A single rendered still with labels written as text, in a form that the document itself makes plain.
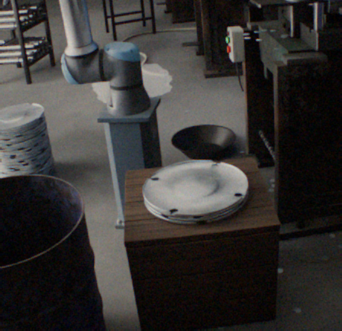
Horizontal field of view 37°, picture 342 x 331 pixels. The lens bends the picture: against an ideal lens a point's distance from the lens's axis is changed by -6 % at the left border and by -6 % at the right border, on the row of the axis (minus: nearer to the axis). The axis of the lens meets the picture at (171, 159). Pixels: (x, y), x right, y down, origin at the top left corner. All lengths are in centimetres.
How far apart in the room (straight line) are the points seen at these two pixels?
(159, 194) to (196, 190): 10
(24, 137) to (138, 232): 106
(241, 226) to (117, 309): 52
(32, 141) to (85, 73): 63
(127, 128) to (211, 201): 52
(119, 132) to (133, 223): 50
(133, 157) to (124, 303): 52
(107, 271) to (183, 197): 50
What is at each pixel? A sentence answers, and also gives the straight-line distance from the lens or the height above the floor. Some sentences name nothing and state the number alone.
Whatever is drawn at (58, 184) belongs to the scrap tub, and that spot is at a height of 46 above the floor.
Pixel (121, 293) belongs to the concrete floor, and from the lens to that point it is 172.
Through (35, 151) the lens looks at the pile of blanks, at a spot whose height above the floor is 17.
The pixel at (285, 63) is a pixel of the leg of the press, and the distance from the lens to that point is 168.
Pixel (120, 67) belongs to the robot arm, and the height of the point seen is 62.
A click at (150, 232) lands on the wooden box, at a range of 137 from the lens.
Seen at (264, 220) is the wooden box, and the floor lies 35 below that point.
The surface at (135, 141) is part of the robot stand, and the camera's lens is 183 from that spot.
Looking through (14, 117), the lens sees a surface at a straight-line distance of 239.
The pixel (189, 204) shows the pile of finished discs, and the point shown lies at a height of 38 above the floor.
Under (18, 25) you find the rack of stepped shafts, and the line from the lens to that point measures 377.
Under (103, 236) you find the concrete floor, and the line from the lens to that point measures 200.
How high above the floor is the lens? 113
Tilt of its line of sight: 27 degrees down
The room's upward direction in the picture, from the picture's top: 6 degrees counter-clockwise
